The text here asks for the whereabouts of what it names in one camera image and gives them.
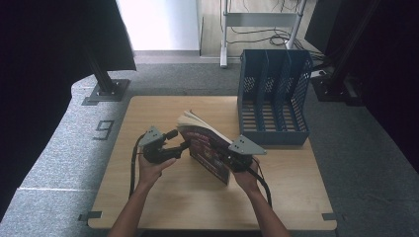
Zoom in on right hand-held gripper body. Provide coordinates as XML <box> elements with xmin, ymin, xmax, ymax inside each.
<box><xmin>224</xmin><ymin>134</ymin><xmax>268</xmax><ymax>174</ymax></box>

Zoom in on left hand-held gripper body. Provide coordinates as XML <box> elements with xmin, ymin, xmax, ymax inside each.
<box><xmin>137</xmin><ymin>125</ymin><xmax>182</xmax><ymax>165</ymax></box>

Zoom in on purple cover magazine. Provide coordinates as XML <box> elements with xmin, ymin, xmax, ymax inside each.
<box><xmin>175</xmin><ymin>110</ymin><xmax>235</xmax><ymax>186</ymax></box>

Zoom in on person's left hand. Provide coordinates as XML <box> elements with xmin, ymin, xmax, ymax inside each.
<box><xmin>136</xmin><ymin>152</ymin><xmax>178</xmax><ymax>192</ymax></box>

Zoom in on person's right hand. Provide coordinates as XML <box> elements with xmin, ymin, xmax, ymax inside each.
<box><xmin>231</xmin><ymin>156</ymin><xmax>262</xmax><ymax>195</ymax></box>

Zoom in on blue plastic file rack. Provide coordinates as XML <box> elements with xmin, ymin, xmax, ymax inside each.
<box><xmin>236</xmin><ymin>48</ymin><xmax>314</xmax><ymax>147</ymax></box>

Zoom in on grey tape strip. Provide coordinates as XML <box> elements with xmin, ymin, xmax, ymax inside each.
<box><xmin>77</xmin><ymin>210</ymin><xmax>104</xmax><ymax>222</ymax></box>
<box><xmin>321</xmin><ymin>212</ymin><xmax>346</xmax><ymax>222</ymax></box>

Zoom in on black curtain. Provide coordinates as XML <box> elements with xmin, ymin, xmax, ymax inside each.
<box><xmin>0</xmin><ymin>0</ymin><xmax>137</xmax><ymax>221</ymax></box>
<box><xmin>303</xmin><ymin>0</ymin><xmax>419</xmax><ymax>166</ymax></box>

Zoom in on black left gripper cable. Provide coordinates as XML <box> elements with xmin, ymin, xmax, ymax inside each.
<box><xmin>128</xmin><ymin>132</ymin><xmax>146</xmax><ymax>199</ymax></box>

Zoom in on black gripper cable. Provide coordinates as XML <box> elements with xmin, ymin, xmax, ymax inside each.
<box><xmin>128</xmin><ymin>132</ymin><xmax>146</xmax><ymax>199</ymax></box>
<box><xmin>247</xmin><ymin>159</ymin><xmax>274</xmax><ymax>209</ymax></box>

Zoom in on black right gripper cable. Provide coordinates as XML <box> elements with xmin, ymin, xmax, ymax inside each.
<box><xmin>247</xmin><ymin>159</ymin><xmax>274</xmax><ymax>209</ymax></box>

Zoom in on black post with base plate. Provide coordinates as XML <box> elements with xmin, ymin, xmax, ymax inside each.
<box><xmin>82</xmin><ymin>40</ymin><xmax>131</xmax><ymax>103</ymax></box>
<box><xmin>310</xmin><ymin>0</ymin><xmax>379</xmax><ymax>104</ymax></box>

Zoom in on black floor cables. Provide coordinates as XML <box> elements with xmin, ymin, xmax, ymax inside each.
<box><xmin>226</xmin><ymin>0</ymin><xmax>328</xmax><ymax>62</ymax></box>

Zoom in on white metal stand frame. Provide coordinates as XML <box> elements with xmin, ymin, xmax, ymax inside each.
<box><xmin>219</xmin><ymin>0</ymin><xmax>309</xmax><ymax>69</ymax></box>

